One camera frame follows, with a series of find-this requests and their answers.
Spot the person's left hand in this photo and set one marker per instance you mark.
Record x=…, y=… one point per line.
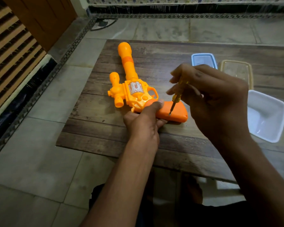
x=142, y=127

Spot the person's right hand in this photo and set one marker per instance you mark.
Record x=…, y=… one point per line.
x=217, y=106

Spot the person's right thumb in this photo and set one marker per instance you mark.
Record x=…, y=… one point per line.
x=182, y=91

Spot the person's left thumb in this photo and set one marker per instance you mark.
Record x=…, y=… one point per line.
x=161, y=122

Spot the orange plastic toy gun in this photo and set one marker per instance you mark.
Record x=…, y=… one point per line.
x=130, y=68

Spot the person's left forearm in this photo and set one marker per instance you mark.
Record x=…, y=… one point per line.
x=125, y=186

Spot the person's right forearm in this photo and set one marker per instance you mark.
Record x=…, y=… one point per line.
x=258, y=177

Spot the blue rimmed plastic container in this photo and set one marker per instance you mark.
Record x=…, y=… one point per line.
x=203, y=59

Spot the white plastic container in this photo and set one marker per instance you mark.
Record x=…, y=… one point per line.
x=266, y=115

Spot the person's dark trousers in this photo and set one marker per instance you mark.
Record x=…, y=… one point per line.
x=179, y=217

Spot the brown wooden door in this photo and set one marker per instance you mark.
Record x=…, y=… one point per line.
x=45, y=18

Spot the brown slatted wooden panel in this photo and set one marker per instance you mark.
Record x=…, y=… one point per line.
x=11, y=51

